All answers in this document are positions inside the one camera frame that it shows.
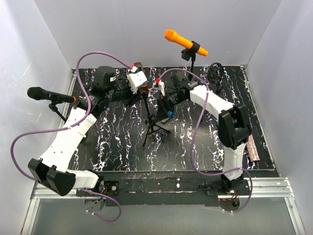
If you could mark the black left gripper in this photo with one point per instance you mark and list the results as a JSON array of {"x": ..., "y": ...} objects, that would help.
[{"x": 132, "y": 98}]

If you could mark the black stand for black mic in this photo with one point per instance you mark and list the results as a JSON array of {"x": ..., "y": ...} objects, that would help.
[{"x": 52, "y": 106}]

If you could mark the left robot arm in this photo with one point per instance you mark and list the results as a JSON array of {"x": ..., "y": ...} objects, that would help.
[{"x": 51, "y": 169}]

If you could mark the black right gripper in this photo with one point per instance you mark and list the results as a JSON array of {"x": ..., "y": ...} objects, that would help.
[{"x": 162, "y": 112}]

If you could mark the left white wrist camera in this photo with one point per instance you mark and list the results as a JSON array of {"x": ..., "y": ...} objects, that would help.
[{"x": 131, "y": 77}]

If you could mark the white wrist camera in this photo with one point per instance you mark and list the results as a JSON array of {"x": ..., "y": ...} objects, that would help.
[
  {"x": 159, "y": 85},
  {"x": 131, "y": 77}
]

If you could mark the black tripod stand blue mic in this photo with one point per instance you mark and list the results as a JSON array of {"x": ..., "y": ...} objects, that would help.
[{"x": 151, "y": 124}]

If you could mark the black microphone orange tip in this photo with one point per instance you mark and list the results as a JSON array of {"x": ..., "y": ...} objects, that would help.
[{"x": 37, "y": 93}]

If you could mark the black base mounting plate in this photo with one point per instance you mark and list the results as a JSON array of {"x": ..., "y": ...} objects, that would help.
[{"x": 169, "y": 188}]

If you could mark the blue white toy block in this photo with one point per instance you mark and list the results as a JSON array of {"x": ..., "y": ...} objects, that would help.
[{"x": 170, "y": 114}]

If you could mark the brown metronome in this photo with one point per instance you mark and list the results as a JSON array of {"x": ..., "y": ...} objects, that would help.
[{"x": 140, "y": 80}]

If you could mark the black round base mic stand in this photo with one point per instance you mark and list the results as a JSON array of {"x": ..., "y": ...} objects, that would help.
[{"x": 190, "y": 54}]

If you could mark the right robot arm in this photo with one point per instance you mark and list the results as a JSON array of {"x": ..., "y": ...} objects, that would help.
[{"x": 233, "y": 122}]

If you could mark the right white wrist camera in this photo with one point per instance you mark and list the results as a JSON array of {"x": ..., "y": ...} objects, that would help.
[{"x": 159, "y": 85}]

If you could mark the black shock mount tripod stand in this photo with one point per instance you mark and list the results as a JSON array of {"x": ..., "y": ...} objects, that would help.
[{"x": 215, "y": 76}]

